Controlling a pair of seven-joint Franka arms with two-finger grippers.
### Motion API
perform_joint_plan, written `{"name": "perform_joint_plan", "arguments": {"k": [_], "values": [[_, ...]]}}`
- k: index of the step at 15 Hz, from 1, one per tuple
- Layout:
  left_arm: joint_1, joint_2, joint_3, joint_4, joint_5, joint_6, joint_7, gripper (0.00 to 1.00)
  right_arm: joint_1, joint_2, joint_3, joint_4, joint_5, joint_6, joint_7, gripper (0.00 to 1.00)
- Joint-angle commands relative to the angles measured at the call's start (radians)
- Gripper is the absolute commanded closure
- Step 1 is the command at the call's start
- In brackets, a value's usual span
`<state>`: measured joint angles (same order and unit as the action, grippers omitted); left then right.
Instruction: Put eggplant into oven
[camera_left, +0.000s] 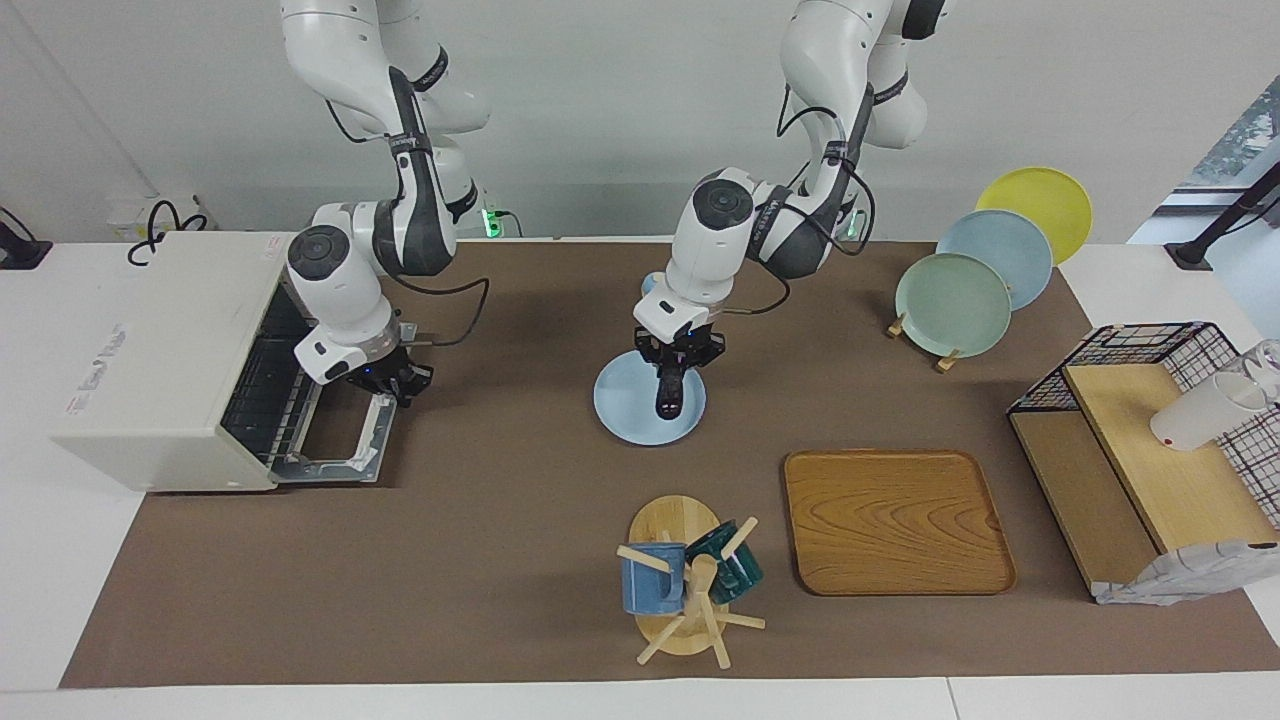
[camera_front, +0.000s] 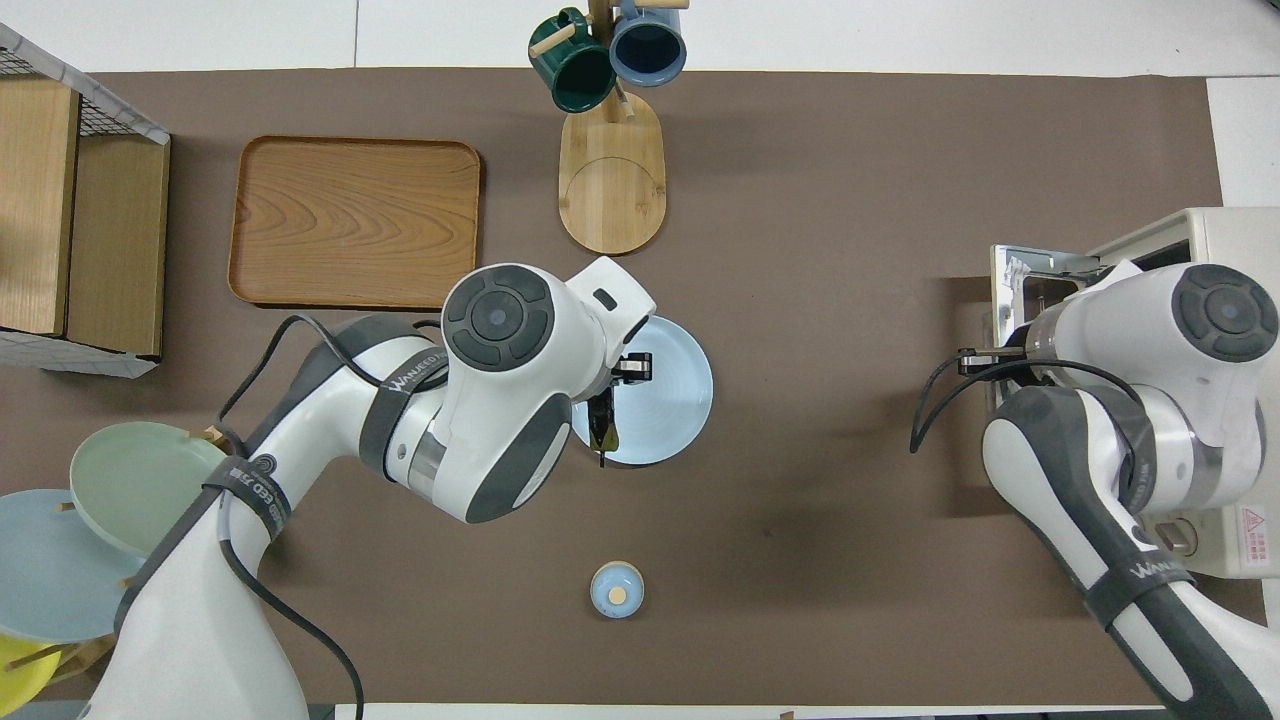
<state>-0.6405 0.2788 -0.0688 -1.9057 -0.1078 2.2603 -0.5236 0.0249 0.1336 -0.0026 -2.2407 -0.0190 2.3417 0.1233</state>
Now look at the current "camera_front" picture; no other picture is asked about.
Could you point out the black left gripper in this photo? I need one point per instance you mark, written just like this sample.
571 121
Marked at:
633 368

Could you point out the dark purple eggplant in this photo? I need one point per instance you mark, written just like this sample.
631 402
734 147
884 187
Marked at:
605 430

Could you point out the white toaster oven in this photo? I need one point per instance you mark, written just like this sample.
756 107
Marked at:
1235 235

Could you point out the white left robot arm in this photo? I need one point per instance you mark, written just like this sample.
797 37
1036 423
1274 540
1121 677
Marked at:
500 400

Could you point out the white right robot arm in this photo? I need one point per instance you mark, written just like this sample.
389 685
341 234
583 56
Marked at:
1180 400

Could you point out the brown table mat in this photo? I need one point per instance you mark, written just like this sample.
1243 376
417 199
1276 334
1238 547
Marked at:
850 400

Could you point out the wooden mug tree stand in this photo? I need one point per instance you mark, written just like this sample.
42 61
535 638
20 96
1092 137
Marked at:
610 190

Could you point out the dark green ceramic mug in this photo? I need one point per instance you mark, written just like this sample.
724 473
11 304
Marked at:
575 75

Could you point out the blue ceramic mug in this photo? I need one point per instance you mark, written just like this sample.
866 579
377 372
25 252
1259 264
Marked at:
648 50

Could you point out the wooden serving tray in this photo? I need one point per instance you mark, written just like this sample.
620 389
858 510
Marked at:
350 220

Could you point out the wooden plate rack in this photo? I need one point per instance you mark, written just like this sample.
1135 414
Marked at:
210 434

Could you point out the pale green racked plate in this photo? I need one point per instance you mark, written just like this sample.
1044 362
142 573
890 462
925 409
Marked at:
130 480

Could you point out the light blue racked plate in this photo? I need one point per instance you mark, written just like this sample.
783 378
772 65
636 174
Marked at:
50 570

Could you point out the yellow racked plate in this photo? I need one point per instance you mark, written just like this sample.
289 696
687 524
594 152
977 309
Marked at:
20 680

